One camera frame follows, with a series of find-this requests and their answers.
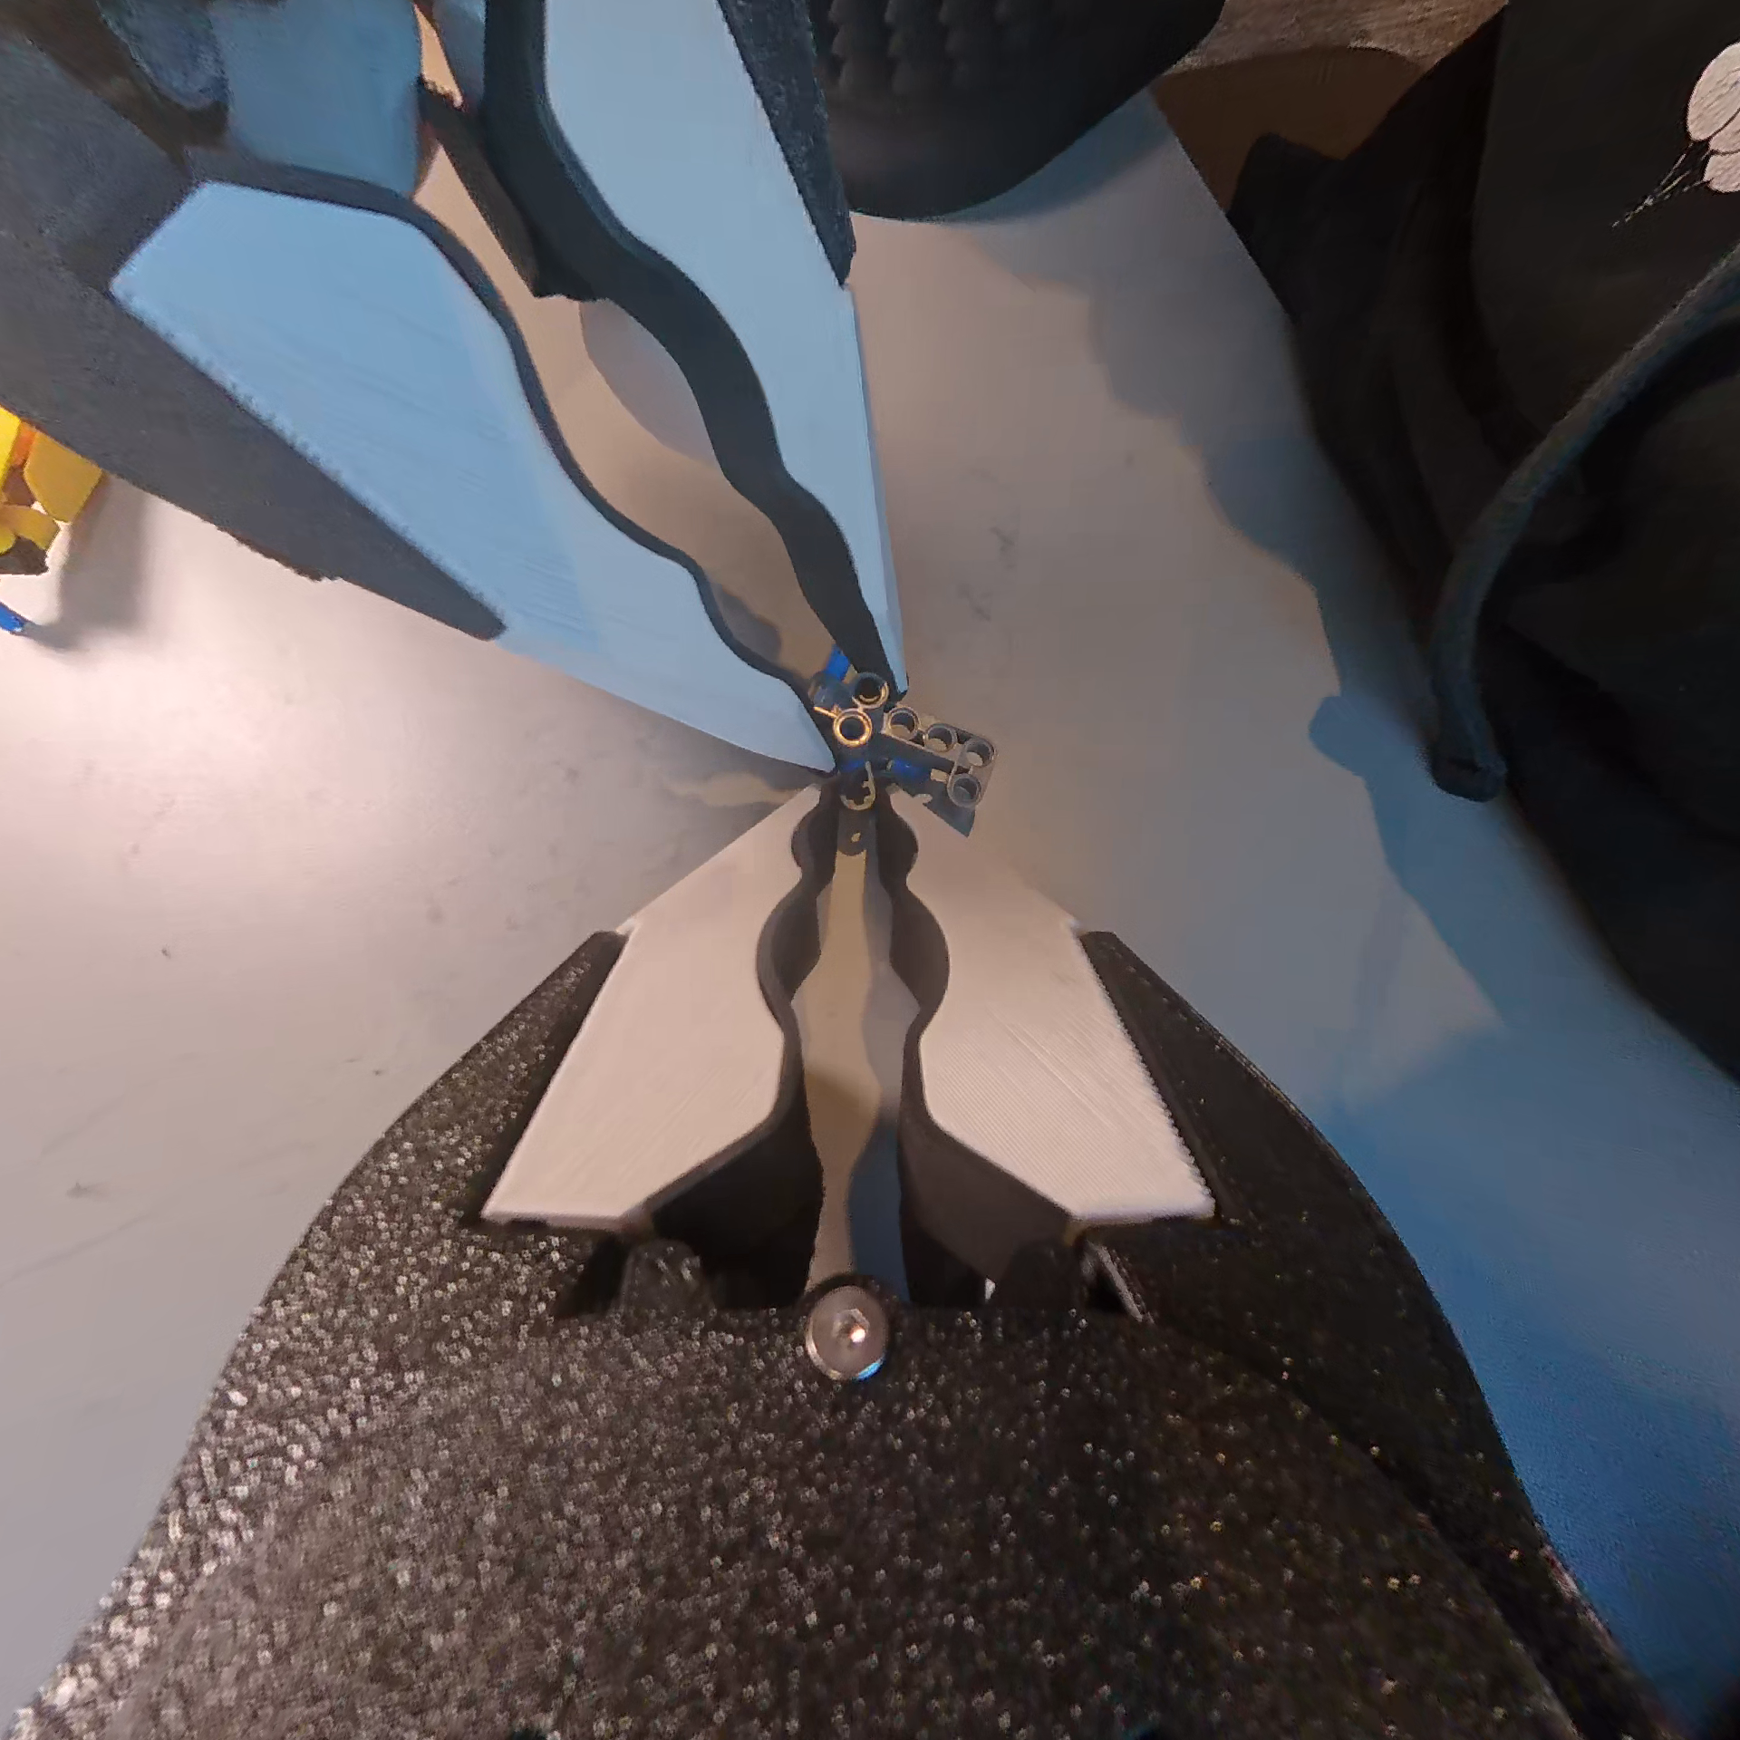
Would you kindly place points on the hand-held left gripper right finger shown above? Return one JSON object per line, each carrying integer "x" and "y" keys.
{"x": 1060, "y": 1074}

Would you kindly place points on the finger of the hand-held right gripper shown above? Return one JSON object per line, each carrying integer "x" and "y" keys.
{"x": 409, "y": 436}
{"x": 733, "y": 246}

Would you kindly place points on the yellow brick assembly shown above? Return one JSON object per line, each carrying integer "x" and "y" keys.
{"x": 48, "y": 475}

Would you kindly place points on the grey brick beam assembly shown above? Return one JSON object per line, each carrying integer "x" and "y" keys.
{"x": 891, "y": 743}

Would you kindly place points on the grey desk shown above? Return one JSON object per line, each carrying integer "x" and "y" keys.
{"x": 340, "y": 884}

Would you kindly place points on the black printed sweatshirt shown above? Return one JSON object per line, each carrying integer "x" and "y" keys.
{"x": 1603, "y": 612}

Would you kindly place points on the person's right forearm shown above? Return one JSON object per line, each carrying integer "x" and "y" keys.
{"x": 1005, "y": 108}

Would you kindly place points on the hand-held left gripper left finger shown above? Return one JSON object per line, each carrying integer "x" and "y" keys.
{"x": 652, "y": 1074}

